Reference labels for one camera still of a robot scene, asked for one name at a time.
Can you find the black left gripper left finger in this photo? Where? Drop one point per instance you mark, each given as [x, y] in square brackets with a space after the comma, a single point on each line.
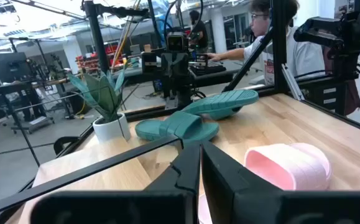
[120, 208]

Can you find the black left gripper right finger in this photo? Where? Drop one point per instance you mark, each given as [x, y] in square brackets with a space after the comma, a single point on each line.
[260, 208]

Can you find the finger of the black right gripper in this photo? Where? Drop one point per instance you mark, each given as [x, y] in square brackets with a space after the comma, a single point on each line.
[168, 67]
[181, 67]

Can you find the pink rubber slide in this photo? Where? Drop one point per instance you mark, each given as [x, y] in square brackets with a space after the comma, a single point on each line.
[291, 168]
[204, 211]

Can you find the green rubber slide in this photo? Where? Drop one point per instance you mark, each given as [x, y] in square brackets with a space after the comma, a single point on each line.
[223, 101]
[179, 124]

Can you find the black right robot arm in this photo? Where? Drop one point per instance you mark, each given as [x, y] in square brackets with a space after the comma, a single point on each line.
[178, 91]

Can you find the grey desk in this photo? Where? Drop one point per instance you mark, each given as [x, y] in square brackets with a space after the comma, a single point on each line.
[130, 73]
[229, 73]

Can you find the backlit computer keyboard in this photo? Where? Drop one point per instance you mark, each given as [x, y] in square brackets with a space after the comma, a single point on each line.
[209, 68]

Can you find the person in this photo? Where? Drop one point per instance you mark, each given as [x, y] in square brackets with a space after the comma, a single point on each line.
[304, 53]
[200, 34]

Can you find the green leafy plant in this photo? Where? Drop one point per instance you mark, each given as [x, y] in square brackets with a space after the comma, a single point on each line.
[105, 96]

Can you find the black stand pole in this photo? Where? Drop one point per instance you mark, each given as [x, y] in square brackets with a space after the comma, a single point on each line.
[97, 40]

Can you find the rack of red bins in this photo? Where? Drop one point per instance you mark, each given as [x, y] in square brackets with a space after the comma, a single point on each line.
[89, 60]

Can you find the white plant pot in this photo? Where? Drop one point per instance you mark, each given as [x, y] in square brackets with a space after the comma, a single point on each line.
[111, 130]

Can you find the silver aluminium extrusion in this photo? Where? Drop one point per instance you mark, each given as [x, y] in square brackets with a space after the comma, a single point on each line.
[293, 84]

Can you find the black box with white labels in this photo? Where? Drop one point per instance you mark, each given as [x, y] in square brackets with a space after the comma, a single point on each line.
[316, 96]

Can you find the black workbench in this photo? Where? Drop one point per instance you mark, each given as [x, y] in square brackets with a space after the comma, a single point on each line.
[24, 93]

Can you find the black monitor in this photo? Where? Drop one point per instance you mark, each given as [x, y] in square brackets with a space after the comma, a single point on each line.
[2, 67]

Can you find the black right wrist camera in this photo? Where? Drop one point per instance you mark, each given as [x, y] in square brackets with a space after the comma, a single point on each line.
[177, 42]

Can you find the black frame bracket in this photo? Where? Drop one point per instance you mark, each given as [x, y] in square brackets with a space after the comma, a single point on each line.
[64, 143]

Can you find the black aluminium table frame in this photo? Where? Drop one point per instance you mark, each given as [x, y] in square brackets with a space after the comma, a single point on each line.
[279, 46]

